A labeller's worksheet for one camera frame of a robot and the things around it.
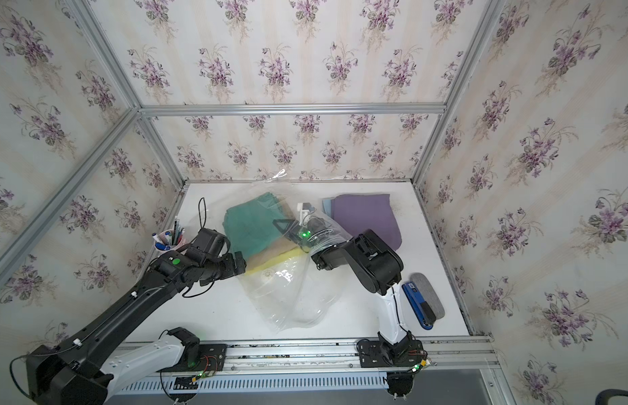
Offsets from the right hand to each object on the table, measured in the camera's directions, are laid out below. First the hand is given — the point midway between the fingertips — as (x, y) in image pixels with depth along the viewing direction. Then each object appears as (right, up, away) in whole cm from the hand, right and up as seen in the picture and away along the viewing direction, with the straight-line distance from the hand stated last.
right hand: (276, 224), depth 87 cm
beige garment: (+2, -7, +1) cm, 8 cm away
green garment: (-10, -1, +3) cm, 11 cm away
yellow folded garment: (+1, -13, +3) cm, 13 cm away
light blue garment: (+19, +6, +16) cm, 26 cm away
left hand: (-11, -13, -10) cm, 20 cm away
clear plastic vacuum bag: (+7, -18, -18) cm, 27 cm away
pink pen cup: (-39, -6, +1) cm, 39 cm away
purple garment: (+30, +4, +5) cm, 31 cm away
